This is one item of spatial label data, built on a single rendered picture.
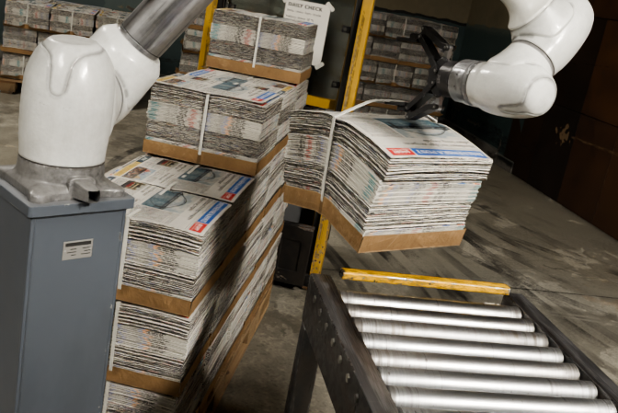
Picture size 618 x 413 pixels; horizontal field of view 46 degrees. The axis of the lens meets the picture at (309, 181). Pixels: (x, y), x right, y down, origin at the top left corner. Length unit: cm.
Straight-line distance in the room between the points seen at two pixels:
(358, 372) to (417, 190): 41
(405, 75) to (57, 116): 634
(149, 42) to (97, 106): 23
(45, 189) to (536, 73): 89
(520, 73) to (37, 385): 106
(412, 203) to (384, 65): 591
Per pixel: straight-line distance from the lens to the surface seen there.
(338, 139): 159
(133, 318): 191
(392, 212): 152
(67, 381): 154
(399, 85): 750
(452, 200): 161
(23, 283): 140
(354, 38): 334
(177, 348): 191
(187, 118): 233
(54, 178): 136
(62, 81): 133
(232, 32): 288
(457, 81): 146
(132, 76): 150
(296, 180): 172
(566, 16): 147
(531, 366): 157
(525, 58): 140
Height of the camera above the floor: 144
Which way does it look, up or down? 15 degrees down
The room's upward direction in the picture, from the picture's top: 11 degrees clockwise
